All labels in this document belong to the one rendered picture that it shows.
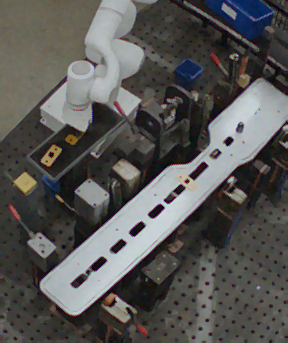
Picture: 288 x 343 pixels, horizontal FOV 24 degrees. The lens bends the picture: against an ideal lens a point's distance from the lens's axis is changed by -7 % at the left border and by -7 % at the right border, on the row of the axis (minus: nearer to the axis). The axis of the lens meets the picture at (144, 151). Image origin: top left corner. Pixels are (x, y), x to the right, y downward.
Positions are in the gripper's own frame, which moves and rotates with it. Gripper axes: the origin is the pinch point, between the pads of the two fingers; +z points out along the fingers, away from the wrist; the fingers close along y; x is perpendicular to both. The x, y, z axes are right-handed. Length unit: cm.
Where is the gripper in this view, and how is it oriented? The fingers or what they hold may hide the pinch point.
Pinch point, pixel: (76, 130)
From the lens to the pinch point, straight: 247.3
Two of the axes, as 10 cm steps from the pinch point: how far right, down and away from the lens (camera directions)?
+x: 5.2, -6.5, 5.5
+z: -1.1, 5.9, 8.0
